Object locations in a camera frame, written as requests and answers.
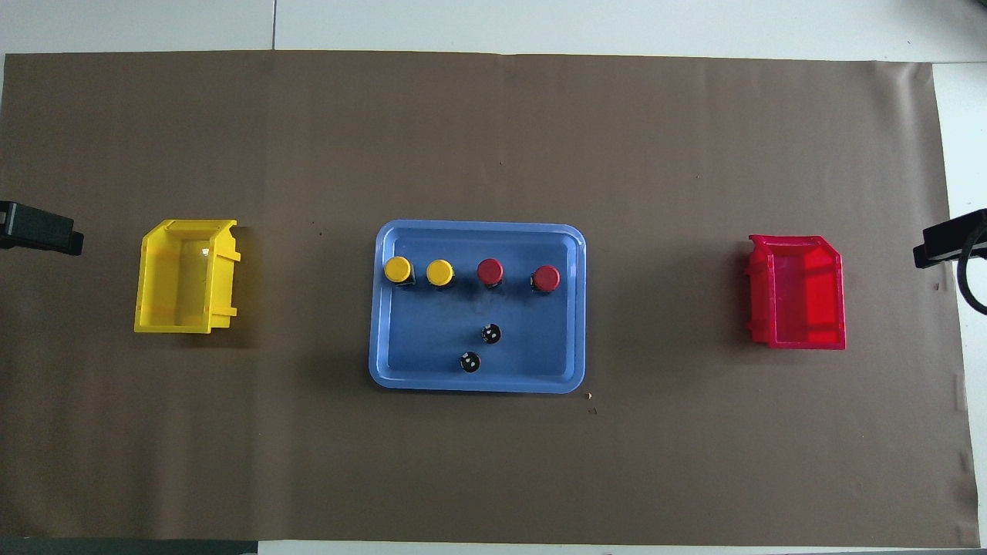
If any blue plastic tray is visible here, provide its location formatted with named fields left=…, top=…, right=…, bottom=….
left=368, top=220, right=588, bottom=395

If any yellow plastic storage bin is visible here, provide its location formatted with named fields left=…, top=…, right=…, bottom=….
left=133, top=219, right=242, bottom=335

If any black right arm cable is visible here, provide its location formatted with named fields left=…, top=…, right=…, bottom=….
left=955, top=245, right=987, bottom=316

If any red plastic storage bin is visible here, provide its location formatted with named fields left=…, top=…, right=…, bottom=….
left=745, top=234, right=847, bottom=351

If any brown paper table mat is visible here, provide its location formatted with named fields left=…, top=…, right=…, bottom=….
left=0, top=50, right=981, bottom=549

